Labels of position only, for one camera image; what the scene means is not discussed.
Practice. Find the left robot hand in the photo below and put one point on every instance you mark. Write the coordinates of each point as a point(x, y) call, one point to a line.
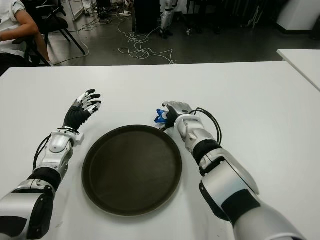
point(75, 117)

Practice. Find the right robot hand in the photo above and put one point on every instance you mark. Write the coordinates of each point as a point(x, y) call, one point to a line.
point(181, 107)

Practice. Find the blue Oreo packet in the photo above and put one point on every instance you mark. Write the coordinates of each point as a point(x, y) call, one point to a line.
point(160, 118)

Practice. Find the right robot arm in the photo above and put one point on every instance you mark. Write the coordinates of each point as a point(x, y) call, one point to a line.
point(220, 170)

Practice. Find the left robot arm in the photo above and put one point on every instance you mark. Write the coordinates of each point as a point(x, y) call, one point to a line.
point(55, 147)

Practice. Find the small white floor object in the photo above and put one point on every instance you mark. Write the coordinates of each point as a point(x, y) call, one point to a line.
point(189, 31)

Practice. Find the round dark brown tray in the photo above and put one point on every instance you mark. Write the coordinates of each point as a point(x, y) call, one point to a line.
point(132, 172)

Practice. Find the silver humanoid robot leg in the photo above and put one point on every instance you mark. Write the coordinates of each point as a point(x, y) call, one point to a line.
point(166, 17)

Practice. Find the black chair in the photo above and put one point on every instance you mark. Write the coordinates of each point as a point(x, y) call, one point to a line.
point(53, 22)

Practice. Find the black cabinet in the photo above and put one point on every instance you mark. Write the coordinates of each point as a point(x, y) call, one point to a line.
point(147, 15)

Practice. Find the seated person in white shirt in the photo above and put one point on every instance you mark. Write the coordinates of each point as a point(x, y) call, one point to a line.
point(12, 30)

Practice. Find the folded metal stand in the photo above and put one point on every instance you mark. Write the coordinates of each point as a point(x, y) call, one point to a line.
point(255, 15)

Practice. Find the white side table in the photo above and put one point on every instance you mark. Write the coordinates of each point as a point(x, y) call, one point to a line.
point(305, 65)

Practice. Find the white cabinet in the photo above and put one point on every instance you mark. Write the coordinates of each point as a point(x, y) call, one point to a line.
point(297, 15)

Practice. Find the white board with frame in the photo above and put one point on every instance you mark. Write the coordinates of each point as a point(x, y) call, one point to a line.
point(76, 8)

